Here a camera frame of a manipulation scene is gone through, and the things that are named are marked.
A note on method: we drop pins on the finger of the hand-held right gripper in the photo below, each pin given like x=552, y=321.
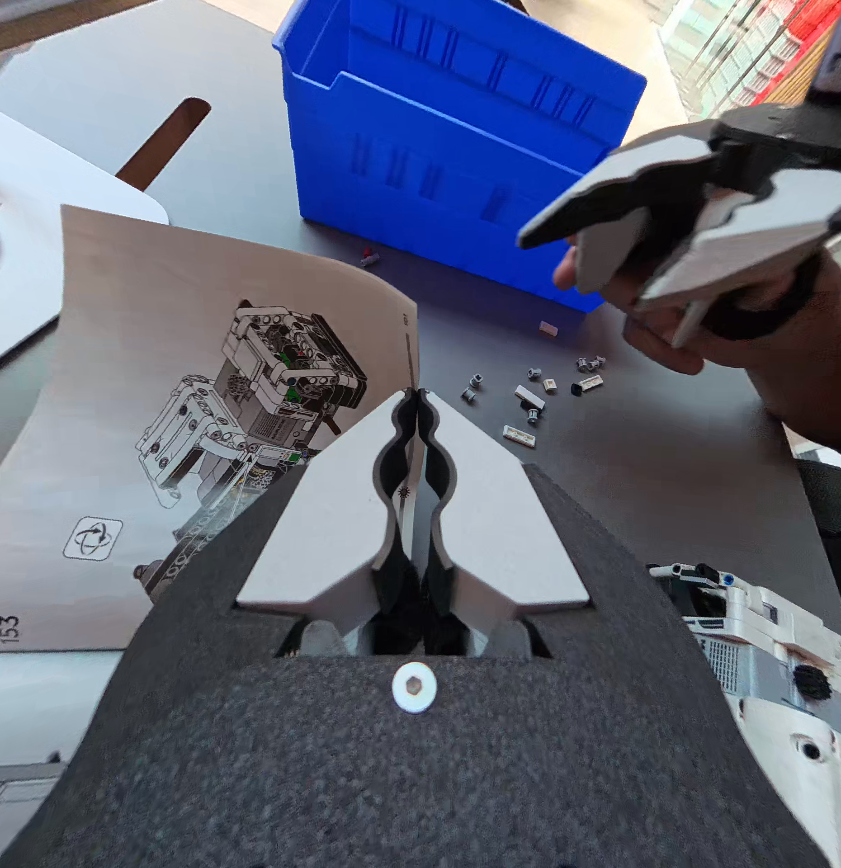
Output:
x=637, y=163
x=766, y=234

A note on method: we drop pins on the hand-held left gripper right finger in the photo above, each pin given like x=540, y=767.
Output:
x=508, y=536

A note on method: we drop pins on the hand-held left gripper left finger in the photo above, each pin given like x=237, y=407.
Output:
x=319, y=536

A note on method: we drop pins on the white lego truck model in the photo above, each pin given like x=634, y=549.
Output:
x=766, y=624

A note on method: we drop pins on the lego instruction booklet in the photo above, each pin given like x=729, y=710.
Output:
x=156, y=305

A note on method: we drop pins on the person's right forearm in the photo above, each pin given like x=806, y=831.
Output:
x=834, y=380

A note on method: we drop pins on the scattered small grey lego pieces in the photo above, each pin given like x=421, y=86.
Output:
x=529, y=397

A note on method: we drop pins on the small red lego piece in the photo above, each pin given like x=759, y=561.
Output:
x=369, y=258

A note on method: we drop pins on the person's right hand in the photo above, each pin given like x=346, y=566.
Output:
x=732, y=366

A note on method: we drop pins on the red stacked crates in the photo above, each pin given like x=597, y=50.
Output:
x=787, y=34

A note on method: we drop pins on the blue plastic bin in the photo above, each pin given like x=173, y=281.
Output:
x=427, y=169

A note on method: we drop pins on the white stand base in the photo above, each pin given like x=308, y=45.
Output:
x=54, y=224

